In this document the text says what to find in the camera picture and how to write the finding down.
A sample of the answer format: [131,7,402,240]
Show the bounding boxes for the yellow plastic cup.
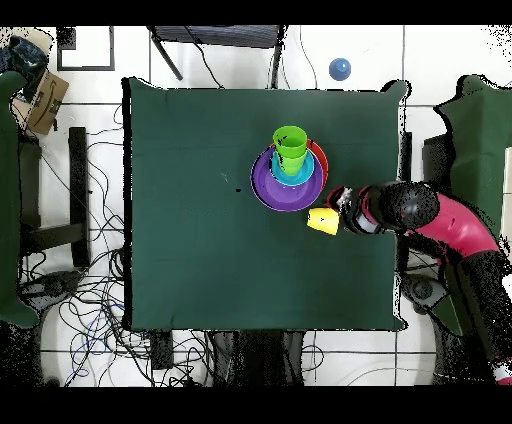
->
[306,206,341,236]

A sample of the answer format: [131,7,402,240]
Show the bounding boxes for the green plastic cup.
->
[272,125,308,159]
[271,149,309,177]

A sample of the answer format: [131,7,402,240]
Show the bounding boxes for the small cyan bowl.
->
[270,149,316,187]

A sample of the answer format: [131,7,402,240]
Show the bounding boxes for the orange-red bowl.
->
[305,138,330,189]

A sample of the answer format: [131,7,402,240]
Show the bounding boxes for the purple and green bowl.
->
[250,145,325,213]

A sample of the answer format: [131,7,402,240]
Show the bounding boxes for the blue cup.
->
[328,57,352,82]

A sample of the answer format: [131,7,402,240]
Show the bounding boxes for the green cloth covered table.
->
[433,74,512,337]
[0,70,41,329]

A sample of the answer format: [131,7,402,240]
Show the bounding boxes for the dark green tablecloth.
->
[121,76,409,333]

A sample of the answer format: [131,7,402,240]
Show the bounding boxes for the white paper sheets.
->
[503,146,512,241]

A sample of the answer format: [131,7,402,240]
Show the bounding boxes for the black chair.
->
[147,24,287,90]

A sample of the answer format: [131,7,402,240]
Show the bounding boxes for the black power box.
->
[150,331,174,370]

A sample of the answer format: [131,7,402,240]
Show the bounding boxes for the black metal stand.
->
[19,126,92,268]

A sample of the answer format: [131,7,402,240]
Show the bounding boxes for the cardboard box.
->
[13,69,70,136]

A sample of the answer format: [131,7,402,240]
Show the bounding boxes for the dark blue bag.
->
[0,35,50,83]

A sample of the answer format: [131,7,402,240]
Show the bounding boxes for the grey pedestal foot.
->
[401,274,448,315]
[19,270,83,311]

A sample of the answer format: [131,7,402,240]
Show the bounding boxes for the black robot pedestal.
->
[207,330,307,387]

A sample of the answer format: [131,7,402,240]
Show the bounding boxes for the tangle of floor cables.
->
[19,103,213,387]

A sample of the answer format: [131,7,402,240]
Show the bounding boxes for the black square frame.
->
[56,25,116,72]

